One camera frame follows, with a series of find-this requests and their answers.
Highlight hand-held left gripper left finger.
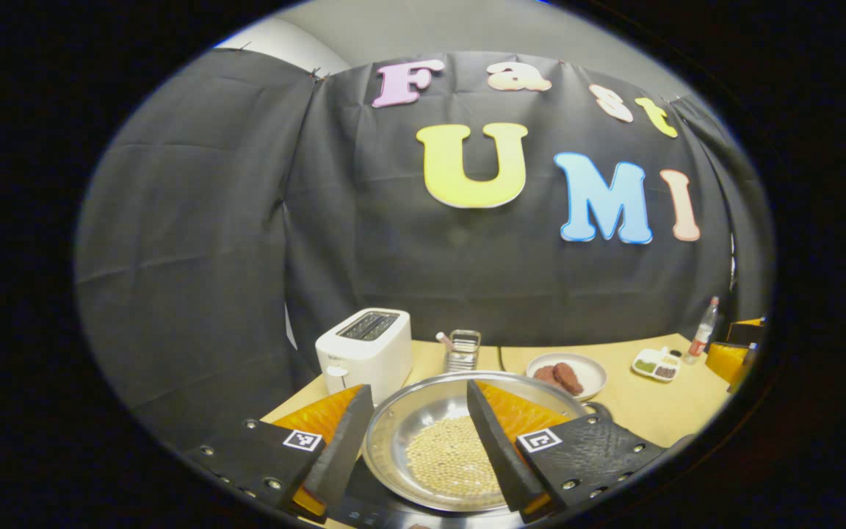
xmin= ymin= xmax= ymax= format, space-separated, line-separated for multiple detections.
xmin=184 ymin=384 xmax=375 ymax=524

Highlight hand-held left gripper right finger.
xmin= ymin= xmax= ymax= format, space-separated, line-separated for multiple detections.
xmin=466 ymin=380 xmax=677 ymax=524

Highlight black induction cooktop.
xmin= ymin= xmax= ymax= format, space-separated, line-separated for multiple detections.
xmin=335 ymin=459 xmax=527 ymax=529

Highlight steel pot with black handles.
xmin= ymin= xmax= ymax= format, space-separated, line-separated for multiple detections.
xmin=361 ymin=371 xmax=613 ymax=513

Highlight soybeans in pot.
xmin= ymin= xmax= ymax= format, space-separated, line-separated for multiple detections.
xmin=405 ymin=416 xmax=505 ymax=497

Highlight clear water bottle red label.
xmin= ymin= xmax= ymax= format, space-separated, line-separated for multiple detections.
xmin=687 ymin=296 xmax=720 ymax=365

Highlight divided white dish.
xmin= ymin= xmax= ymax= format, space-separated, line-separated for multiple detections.
xmin=631 ymin=348 xmax=682 ymax=383

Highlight white toaster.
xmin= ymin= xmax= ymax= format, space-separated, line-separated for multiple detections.
xmin=315 ymin=308 xmax=413 ymax=406

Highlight red meat slices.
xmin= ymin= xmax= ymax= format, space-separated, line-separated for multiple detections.
xmin=533 ymin=361 xmax=585 ymax=397

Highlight clear glass cup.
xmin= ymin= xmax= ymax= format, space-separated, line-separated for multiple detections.
xmin=445 ymin=329 xmax=482 ymax=373

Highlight round white plate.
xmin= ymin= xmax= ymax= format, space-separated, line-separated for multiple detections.
xmin=526 ymin=353 xmax=607 ymax=401

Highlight black backdrop cloth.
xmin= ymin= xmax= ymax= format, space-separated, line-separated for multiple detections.
xmin=74 ymin=48 xmax=773 ymax=450

